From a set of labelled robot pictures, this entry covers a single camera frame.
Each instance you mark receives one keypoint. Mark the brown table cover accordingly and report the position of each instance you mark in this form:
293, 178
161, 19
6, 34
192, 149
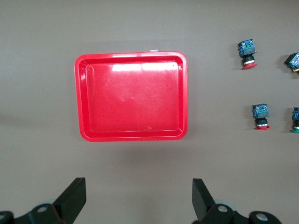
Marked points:
35, 70

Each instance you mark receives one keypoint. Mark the red push button switch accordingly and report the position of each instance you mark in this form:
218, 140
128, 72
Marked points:
246, 50
260, 113

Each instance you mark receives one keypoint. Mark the green push button switch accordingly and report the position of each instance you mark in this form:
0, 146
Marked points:
293, 60
296, 116

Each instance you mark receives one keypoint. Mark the red plastic tray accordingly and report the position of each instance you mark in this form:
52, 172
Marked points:
135, 98

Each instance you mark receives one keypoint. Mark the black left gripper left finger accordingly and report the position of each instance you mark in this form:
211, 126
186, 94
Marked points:
70, 200

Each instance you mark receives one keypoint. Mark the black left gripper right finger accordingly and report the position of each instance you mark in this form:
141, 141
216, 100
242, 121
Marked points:
203, 203

